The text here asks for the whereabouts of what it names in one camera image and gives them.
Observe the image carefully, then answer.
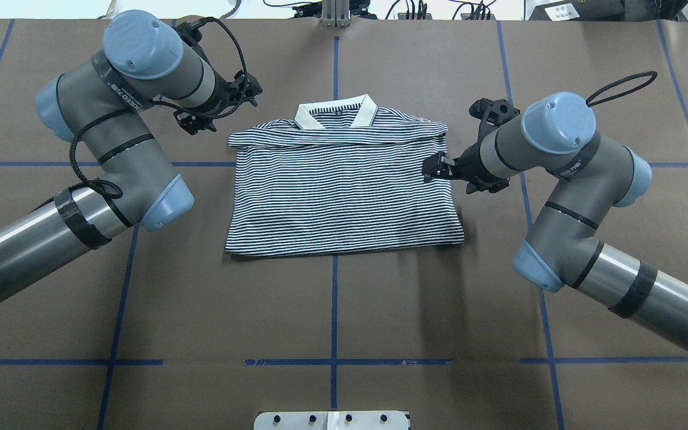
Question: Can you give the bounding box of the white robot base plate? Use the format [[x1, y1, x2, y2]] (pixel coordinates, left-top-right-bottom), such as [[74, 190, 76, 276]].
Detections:
[[253, 410, 411, 429]]

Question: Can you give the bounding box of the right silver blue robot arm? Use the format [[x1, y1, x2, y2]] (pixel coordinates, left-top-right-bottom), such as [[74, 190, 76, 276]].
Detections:
[[422, 92, 688, 351]]

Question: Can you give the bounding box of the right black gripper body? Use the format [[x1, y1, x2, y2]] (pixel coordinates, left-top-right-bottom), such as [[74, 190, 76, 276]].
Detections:
[[440, 98, 520, 194]]

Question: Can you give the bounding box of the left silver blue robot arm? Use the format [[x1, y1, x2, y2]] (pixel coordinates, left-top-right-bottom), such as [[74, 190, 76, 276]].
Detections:
[[0, 10, 262, 303]]

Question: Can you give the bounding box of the navy white striped polo shirt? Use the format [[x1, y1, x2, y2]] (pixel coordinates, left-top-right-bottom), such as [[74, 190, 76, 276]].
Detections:
[[225, 94, 465, 257]]

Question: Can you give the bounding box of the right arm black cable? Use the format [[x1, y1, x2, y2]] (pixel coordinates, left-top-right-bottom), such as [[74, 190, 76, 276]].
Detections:
[[586, 71, 659, 108]]

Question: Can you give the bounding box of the black box with white label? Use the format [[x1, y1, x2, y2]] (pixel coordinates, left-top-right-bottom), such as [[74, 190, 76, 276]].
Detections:
[[526, 1, 625, 22]]

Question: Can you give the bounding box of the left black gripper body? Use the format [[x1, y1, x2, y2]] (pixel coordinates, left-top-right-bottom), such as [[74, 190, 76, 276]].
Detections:
[[174, 21, 263, 134]]

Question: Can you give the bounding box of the aluminium frame post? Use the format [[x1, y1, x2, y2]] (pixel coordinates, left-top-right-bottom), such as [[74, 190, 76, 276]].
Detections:
[[321, 0, 351, 28]]

